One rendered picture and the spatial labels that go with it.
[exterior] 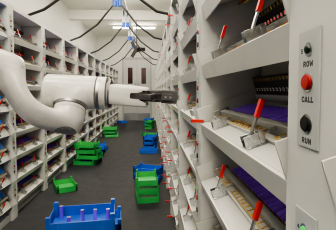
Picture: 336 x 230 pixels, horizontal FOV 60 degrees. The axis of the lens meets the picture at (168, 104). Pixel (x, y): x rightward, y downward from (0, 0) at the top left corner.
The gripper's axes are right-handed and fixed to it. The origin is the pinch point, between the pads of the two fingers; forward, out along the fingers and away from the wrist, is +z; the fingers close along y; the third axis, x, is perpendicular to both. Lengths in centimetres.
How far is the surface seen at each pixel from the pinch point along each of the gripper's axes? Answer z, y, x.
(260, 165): 12.3, 33.9, -7.8
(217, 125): 13.7, -1.3, -7.3
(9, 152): -112, -155, -58
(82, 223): -32, -51, -62
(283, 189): 12.8, 40.4, -9.0
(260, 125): 18.7, 16.5, -4.2
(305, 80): 10.9, 46.9, 5.0
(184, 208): 18, -84, -68
